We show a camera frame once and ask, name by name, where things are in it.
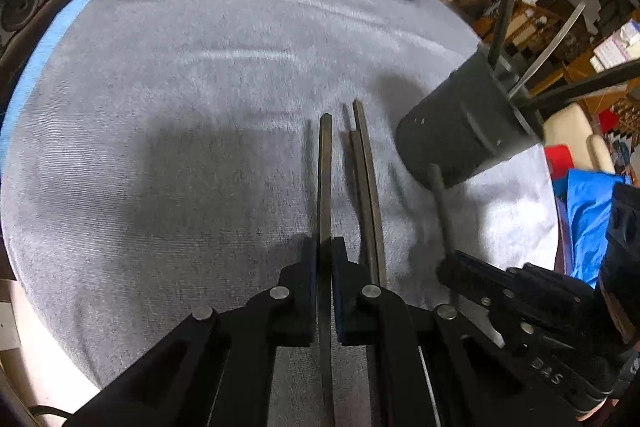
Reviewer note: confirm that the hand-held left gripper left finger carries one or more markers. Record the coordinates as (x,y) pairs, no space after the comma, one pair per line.
(311,277)

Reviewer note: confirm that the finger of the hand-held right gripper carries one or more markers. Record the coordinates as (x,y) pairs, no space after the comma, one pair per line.
(465,284)
(480,264)

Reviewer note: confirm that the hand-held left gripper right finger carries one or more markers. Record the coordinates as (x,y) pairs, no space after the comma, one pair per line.
(340,287)

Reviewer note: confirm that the dark metal chopstick holder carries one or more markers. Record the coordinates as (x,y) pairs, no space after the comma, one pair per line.
(450,132)

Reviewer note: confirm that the blue cloth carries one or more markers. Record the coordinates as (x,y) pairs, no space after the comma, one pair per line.
(590,217)

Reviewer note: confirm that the red child chair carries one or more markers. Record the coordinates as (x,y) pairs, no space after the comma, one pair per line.
(557,159)

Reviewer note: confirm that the beige armchair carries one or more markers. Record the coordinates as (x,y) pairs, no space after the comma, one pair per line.
(575,127)

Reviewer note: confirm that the grey tablecloth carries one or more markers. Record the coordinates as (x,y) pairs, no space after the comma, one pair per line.
(200,132)

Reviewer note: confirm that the blue table cover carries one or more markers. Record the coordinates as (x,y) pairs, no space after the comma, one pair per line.
(50,42)

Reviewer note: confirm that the wall calendar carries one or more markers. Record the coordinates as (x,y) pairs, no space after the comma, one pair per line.
(617,49)

